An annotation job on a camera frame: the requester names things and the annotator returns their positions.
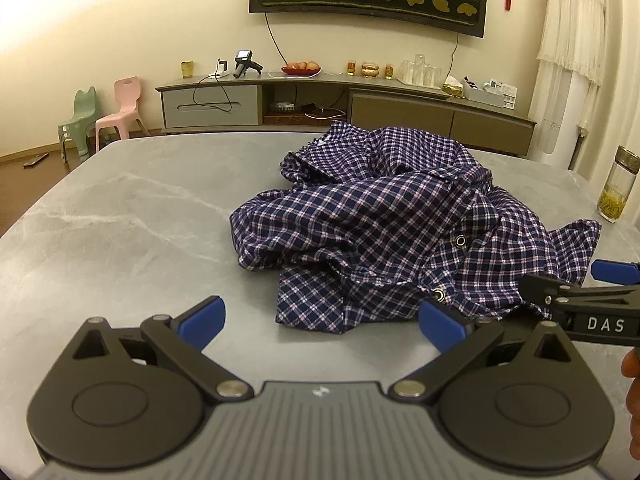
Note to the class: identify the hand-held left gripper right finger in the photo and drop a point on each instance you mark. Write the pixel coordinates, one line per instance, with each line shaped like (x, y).
(440, 326)

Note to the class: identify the pink plastic chair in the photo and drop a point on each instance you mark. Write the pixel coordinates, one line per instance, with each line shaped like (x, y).
(127, 105)

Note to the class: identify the white storage box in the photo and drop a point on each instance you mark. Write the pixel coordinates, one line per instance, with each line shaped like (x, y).
(490, 95)

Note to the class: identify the flat brown box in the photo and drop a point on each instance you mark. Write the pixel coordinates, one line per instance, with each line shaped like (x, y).
(282, 118)

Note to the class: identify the cluster of clear glasses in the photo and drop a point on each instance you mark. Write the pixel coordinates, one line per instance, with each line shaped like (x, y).
(420, 72)

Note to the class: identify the long grey television cabinet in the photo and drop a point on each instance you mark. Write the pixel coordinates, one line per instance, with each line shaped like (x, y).
(400, 110)

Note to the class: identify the green plastic chair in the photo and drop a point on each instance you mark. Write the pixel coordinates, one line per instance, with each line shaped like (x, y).
(80, 120)

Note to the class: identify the gold ornament bowl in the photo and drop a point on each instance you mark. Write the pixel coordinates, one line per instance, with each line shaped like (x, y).
(370, 71)

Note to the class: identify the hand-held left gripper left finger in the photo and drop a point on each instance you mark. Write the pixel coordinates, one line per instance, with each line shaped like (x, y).
(205, 321)

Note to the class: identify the glass tea bottle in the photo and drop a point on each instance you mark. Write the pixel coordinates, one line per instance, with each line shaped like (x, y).
(617, 185)

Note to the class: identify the black handheld device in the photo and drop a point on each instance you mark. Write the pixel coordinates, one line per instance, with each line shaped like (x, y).
(244, 62)

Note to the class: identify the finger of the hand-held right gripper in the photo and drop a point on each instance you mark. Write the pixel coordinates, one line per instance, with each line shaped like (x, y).
(542, 290)
(617, 271)

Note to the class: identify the white lace cover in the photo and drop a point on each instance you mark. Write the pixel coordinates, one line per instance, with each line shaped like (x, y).
(572, 20)

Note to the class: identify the red fruit plate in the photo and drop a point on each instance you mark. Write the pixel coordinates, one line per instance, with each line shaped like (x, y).
(301, 70)

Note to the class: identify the small wooden board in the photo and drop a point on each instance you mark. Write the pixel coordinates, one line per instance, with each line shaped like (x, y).
(36, 159)

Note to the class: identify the white standing air conditioner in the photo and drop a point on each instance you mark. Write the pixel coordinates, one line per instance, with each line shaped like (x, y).
(560, 125)

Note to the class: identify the round metal tin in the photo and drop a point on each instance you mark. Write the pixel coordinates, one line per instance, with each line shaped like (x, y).
(283, 107)

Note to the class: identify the white power strip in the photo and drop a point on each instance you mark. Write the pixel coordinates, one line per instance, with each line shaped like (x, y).
(220, 71)

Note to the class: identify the blue plaid shirt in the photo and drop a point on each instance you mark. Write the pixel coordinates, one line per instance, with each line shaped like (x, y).
(375, 220)

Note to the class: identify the gold tissue box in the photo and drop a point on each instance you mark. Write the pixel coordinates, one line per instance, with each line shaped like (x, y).
(453, 89)

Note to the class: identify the yellow cup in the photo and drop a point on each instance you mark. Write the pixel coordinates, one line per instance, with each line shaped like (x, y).
(187, 70)

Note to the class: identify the person's right hand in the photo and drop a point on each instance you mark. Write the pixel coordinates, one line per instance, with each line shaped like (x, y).
(635, 400)

